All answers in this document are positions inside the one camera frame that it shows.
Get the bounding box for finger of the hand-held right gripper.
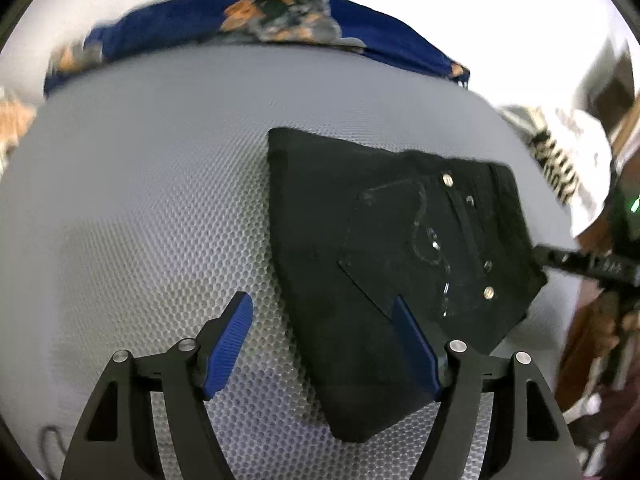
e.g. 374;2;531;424
531;242;640;288

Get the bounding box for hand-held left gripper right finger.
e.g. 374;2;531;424
390;295;583;480

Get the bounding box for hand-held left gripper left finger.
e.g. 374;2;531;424
60;291;255;480

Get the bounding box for black pants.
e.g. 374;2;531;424
267;127;548;443

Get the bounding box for brown wooden cabinet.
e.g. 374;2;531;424
557;280;640;411

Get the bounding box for white black patterned cloth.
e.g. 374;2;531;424
497;104;617;237

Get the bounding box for grey mesh mat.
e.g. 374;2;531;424
0;42;586;480

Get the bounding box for orange patterned cloth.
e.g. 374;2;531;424
0;86;40;173

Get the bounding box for blue printed blanket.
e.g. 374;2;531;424
44;0;472;98

